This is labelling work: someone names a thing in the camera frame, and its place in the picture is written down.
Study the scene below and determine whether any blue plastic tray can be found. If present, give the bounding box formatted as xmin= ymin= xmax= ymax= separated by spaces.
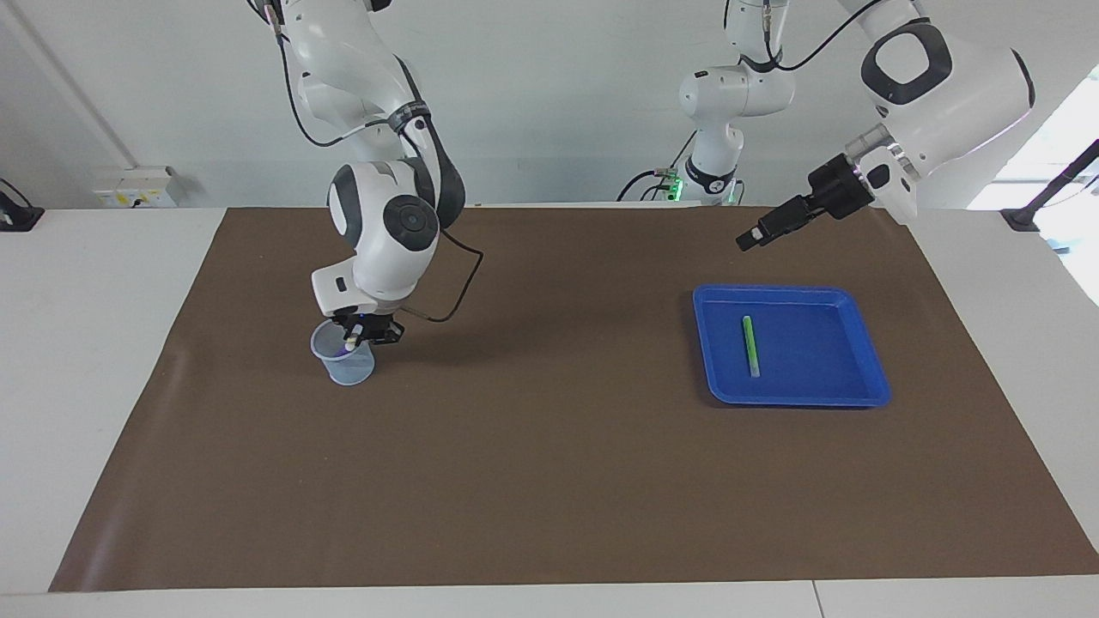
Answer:
xmin=692 ymin=285 xmax=892 ymax=408

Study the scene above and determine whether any white wall socket box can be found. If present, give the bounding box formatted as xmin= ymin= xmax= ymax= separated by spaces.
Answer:
xmin=93 ymin=166 xmax=179 ymax=209

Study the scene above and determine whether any black base cable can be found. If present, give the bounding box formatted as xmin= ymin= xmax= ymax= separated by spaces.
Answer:
xmin=616 ymin=129 xmax=698 ymax=203

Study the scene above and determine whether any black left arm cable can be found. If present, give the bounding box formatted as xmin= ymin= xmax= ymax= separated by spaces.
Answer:
xmin=724 ymin=0 xmax=890 ymax=73

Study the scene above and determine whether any black table clamp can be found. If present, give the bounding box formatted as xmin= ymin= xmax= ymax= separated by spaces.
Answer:
xmin=0 ymin=178 xmax=46 ymax=233

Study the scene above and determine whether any brown table mat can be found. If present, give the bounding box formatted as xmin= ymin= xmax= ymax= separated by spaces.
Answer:
xmin=49 ymin=206 xmax=1099 ymax=593

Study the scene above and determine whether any translucent plastic pen cup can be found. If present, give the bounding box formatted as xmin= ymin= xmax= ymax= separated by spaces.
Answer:
xmin=310 ymin=319 xmax=376 ymax=386

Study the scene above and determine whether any black pole stand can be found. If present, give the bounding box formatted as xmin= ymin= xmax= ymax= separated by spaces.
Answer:
xmin=1000 ymin=137 xmax=1099 ymax=233

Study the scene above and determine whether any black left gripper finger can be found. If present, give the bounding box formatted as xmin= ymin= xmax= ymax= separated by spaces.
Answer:
xmin=740 ymin=206 xmax=816 ymax=253
xmin=736 ymin=196 xmax=811 ymax=245

